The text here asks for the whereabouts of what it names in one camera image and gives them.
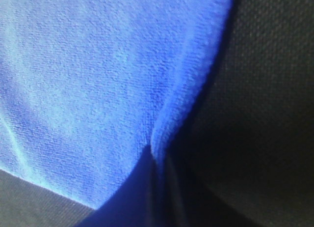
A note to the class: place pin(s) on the black table cover cloth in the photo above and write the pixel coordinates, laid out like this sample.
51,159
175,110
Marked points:
249,136

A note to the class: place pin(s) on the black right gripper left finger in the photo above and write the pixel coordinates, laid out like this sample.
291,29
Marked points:
132,205

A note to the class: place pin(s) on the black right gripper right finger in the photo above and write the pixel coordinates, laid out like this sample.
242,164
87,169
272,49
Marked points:
183,200

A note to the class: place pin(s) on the blue microfiber towel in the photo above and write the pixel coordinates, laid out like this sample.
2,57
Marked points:
87,85

